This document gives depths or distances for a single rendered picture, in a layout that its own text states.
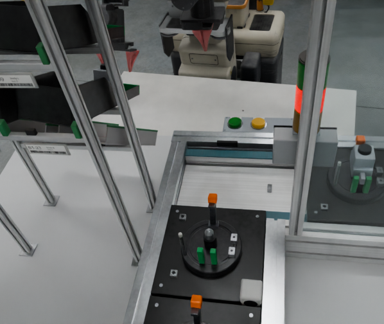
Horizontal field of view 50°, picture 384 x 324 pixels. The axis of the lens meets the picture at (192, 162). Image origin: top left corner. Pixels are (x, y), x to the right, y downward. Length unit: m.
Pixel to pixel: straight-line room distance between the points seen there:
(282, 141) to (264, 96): 0.72
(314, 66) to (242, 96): 0.86
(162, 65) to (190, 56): 1.54
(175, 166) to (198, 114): 0.35
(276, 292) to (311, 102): 0.42
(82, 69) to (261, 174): 2.52
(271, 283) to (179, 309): 0.21
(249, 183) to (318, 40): 0.59
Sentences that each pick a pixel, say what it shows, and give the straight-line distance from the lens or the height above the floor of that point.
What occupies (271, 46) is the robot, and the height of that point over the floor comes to 0.76.
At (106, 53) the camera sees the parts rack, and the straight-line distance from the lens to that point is 0.86.
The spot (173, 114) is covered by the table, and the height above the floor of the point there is 0.86.
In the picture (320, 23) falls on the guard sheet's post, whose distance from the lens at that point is 0.64.
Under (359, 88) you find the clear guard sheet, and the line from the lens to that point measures 0.72.
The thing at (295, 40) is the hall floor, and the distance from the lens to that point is 3.47.
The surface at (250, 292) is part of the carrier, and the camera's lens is 0.90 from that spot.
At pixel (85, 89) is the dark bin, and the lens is 0.84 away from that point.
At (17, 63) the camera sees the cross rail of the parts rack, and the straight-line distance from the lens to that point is 0.72.
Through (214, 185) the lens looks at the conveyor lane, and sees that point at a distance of 1.16.
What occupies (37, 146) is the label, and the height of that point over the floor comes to 1.29.
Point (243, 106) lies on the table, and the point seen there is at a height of 0.86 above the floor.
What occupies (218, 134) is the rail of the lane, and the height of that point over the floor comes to 0.96.
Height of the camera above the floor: 1.81
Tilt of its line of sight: 47 degrees down
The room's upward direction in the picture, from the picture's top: 10 degrees counter-clockwise
